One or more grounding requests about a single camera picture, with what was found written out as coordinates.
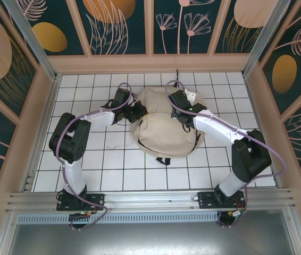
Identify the grey metal panel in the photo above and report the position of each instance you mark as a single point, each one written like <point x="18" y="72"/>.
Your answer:
<point x="150" y="239"/>

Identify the small green circuit board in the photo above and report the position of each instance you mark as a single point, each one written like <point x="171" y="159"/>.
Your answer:
<point x="237" y="213"/>

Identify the aluminium mounting rail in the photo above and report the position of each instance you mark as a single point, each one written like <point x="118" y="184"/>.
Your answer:
<point x="150" y="197"/>

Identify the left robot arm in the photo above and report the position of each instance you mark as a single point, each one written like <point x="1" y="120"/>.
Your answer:
<point x="68" y="138"/>

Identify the beige fabric backpack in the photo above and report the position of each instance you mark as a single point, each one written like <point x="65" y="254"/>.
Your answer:
<point x="163" y="138"/>

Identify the aluminium frame post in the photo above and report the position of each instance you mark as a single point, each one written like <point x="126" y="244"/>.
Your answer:
<point x="34" y="42"/>
<point x="267" y="40"/>

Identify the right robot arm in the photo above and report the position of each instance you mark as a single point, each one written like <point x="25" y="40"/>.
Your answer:
<point x="249" y="156"/>

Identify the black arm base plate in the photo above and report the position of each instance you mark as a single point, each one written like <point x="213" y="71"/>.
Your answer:
<point x="97" y="200"/>
<point x="206" y="202"/>

